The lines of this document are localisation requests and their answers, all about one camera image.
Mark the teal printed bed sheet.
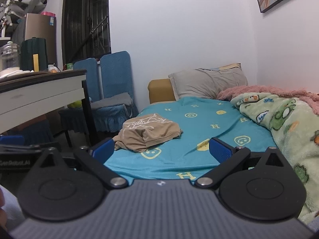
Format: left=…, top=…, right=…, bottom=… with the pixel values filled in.
left=103, top=96, right=278, bottom=181

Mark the blue covered chair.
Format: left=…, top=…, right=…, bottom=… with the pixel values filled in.
left=58, top=58, right=102, bottom=147
left=88, top=51, right=139, bottom=133

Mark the grey pillow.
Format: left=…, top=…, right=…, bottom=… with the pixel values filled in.
left=168, top=68, right=248, bottom=101

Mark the dark green ribbed container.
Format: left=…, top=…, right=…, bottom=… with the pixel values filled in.
left=20, top=37, right=48, bottom=72

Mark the tan pillow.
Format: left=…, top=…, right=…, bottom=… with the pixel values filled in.
left=216, top=63, right=242, bottom=72

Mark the white desk with dark top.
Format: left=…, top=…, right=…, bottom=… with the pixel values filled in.
left=0, top=69, right=99, bottom=145

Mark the tan printed shirt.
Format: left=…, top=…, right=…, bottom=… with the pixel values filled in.
left=114, top=113, right=184, bottom=153

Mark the dark barred window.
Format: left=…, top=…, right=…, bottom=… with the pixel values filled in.
left=61, top=0, right=112, bottom=66

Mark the grey seat cushion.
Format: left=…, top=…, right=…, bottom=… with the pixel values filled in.
left=90, top=92, right=134, bottom=110

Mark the green printed fleece blanket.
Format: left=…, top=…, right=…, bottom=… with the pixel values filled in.
left=230, top=92, right=319, bottom=226

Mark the silver refrigerator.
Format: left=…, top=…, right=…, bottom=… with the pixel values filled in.
left=11, top=13, right=57, bottom=66

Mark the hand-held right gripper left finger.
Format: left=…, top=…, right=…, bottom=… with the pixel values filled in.
left=37, top=137, right=129, bottom=189

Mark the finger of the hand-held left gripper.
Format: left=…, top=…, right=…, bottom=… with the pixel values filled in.
left=0, top=135, right=60, bottom=153

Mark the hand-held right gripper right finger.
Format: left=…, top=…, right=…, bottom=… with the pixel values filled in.
left=195, top=137, right=287, bottom=189

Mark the mustard upholstered bed frame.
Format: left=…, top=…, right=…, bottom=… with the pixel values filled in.
left=148, top=78, right=178, bottom=104

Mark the glass jar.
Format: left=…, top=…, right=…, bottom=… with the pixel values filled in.
left=0, top=41, right=21, bottom=77

